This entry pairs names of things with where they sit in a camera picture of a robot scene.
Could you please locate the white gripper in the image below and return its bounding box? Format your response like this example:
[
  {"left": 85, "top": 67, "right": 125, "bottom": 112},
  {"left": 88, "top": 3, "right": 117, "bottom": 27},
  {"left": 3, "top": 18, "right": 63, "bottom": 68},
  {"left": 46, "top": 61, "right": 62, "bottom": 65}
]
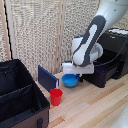
[{"left": 62, "top": 62, "right": 95, "bottom": 83}]

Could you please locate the blue plastic bowl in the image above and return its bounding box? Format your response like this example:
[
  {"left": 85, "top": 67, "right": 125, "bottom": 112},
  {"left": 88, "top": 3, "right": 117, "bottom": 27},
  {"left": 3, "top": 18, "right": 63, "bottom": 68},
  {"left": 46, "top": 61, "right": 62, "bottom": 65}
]
[{"left": 61, "top": 73, "right": 81, "bottom": 89}]

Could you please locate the red plastic cup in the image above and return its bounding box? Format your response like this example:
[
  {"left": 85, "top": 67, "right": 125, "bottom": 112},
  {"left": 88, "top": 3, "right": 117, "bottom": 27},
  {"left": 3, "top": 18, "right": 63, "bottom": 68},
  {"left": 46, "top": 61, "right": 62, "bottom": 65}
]
[{"left": 49, "top": 87, "right": 64, "bottom": 107}]

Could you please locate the dark blue flat board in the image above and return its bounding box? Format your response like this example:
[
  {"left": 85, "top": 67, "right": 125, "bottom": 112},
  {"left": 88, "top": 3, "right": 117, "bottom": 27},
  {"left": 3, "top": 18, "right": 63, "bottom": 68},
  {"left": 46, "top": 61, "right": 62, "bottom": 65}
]
[{"left": 37, "top": 64, "right": 60, "bottom": 93}]

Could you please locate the woven rattan folding screen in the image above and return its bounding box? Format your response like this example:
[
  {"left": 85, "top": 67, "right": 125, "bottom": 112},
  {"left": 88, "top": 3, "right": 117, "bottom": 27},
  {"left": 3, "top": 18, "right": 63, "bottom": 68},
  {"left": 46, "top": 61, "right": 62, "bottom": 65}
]
[{"left": 0, "top": 0, "right": 128, "bottom": 81}]

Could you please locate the black fabric storage box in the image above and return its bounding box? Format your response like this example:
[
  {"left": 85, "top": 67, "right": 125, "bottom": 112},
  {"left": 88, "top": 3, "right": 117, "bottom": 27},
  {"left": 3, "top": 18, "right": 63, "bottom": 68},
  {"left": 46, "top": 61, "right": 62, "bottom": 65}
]
[{"left": 0, "top": 59, "right": 51, "bottom": 128}]

